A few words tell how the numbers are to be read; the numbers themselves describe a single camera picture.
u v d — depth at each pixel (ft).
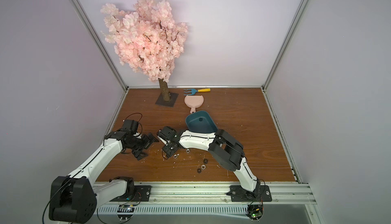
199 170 2.65
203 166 2.66
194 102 3.68
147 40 2.29
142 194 2.39
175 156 2.80
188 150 2.82
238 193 2.38
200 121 3.29
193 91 3.87
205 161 2.73
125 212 2.37
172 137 2.24
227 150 1.64
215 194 2.45
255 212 2.28
